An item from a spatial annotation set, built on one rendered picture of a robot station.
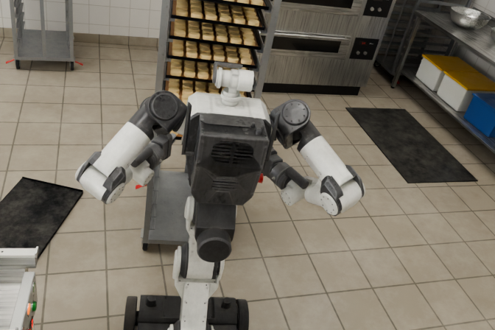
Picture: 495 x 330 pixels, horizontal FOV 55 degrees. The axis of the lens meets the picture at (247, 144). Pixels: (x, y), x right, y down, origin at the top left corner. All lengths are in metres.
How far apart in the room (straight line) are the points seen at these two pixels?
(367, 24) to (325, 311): 2.93
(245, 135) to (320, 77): 3.55
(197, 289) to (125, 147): 0.84
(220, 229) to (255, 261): 1.35
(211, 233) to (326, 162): 0.44
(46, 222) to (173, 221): 0.74
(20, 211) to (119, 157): 1.76
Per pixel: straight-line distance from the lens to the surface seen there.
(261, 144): 1.37
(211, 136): 1.34
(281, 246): 3.06
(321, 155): 1.49
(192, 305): 2.09
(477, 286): 3.44
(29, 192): 3.27
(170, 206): 2.95
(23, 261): 1.68
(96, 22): 5.29
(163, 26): 2.06
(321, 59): 4.79
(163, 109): 1.42
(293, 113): 1.49
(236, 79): 1.46
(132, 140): 1.44
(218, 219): 1.60
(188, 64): 2.29
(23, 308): 1.60
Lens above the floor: 2.08
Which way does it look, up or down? 32 degrees down
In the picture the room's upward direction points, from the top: 12 degrees clockwise
